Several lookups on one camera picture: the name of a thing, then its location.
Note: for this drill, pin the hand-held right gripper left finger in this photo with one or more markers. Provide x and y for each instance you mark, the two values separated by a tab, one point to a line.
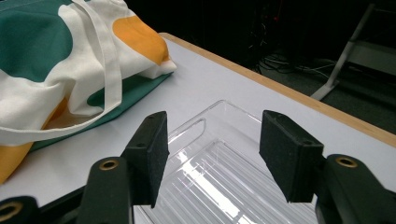
146	161

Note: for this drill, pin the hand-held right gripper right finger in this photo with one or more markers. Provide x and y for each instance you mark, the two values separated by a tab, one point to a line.
289	155

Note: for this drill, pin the clear plastic tray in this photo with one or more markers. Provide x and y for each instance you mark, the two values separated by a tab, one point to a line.
218	174

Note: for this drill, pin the white green orange tote bag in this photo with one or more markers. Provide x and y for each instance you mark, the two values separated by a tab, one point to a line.
87	68

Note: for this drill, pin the white metal stand frame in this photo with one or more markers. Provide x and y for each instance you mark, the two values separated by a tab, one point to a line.
334	71

